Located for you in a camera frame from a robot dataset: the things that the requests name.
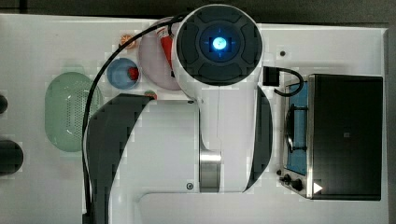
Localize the grey oval plate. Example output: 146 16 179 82
138 31 180 91

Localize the green oval colander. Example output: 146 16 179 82
45 72 92 152

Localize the black cylinder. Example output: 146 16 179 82
0 95 8 114
0 140 23 176

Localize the blue bowl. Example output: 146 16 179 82
107 58 138 90

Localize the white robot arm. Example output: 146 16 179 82
83 5 273 224

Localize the black cylinder upper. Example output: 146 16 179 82
0 95 8 114

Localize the orange fruit half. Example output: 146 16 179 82
120 34 137 49

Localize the black plug with cable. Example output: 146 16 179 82
262 66 304 97

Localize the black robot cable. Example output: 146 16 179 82
81 12 191 224

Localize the red strawberry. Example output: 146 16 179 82
128 67 139 81

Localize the black toaster oven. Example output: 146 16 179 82
277 74 383 201

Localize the black cylinder lower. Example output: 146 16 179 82
0 140 23 176

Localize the red ketchup bottle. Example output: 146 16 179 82
156 28 173 68

